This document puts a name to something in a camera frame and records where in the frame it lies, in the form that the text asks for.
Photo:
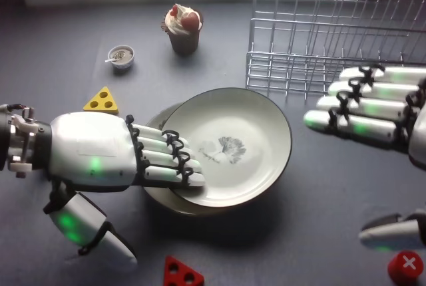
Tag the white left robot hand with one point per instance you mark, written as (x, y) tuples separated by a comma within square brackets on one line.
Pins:
[(93, 153)]

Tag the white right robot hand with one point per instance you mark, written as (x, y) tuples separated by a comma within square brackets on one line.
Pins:
[(372, 106)]

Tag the white plate rim leaf print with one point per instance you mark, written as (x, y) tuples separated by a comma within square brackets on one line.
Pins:
[(159, 118)]

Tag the yellow triangle block with holes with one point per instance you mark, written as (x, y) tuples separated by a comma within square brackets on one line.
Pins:
[(102, 98)]

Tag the tiny white spoon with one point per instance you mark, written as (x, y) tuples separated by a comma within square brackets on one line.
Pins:
[(110, 60)]

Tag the small white sauce cup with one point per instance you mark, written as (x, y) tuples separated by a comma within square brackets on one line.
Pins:
[(124, 63)]

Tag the red triangle block with holes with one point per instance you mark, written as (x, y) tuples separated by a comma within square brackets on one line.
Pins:
[(183, 271)]

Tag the red cylinder block white cross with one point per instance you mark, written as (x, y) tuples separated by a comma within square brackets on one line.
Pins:
[(397, 271)]

